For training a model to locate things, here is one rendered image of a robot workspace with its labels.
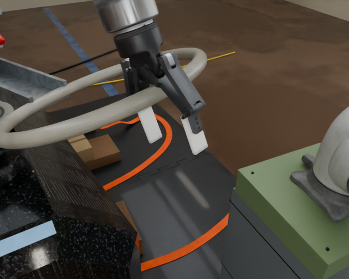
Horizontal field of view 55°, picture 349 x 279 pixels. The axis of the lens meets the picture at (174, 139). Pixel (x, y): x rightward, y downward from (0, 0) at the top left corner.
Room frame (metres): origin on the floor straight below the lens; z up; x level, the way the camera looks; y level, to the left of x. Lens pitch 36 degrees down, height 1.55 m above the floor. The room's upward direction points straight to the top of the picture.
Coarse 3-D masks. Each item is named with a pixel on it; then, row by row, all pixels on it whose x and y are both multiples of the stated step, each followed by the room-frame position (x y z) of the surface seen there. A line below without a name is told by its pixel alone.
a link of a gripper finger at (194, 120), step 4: (196, 104) 0.44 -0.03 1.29; (200, 104) 0.44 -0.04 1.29; (196, 108) 0.43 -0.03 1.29; (200, 108) 0.43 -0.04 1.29; (196, 112) 0.44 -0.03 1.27; (188, 116) 0.44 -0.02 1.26; (192, 116) 0.44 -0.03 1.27; (196, 116) 0.44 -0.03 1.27; (188, 120) 0.45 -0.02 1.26; (192, 120) 0.44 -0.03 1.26; (196, 120) 0.44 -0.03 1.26; (200, 120) 0.45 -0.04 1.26; (192, 124) 0.44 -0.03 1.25; (196, 124) 0.44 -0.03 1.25; (200, 124) 0.44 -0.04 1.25; (192, 128) 0.44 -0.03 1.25; (196, 128) 0.44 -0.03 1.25; (200, 128) 0.44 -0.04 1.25; (192, 132) 0.44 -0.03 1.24; (196, 132) 0.43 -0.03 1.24
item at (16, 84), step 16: (0, 64) 1.01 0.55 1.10; (16, 64) 0.96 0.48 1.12; (0, 80) 0.94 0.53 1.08; (16, 80) 0.94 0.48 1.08; (32, 80) 0.92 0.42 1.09; (48, 80) 0.87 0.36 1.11; (64, 80) 0.84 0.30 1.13; (0, 96) 0.82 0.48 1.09; (16, 96) 0.77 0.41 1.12; (32, 96) 0.83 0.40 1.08
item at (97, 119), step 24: (192, 48) 0.76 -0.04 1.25; (96, 72) 0.89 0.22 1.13; (120, 72) 0.89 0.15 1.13; (192, 72) 0.57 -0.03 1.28; (48, 96) 0.79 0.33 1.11; (144, 96) 0.48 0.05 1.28; (72, 120) 0.45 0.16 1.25; (96, 120) 0.45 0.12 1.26; (0, 144) 0.48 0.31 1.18; (24, 144) 0.45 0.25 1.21
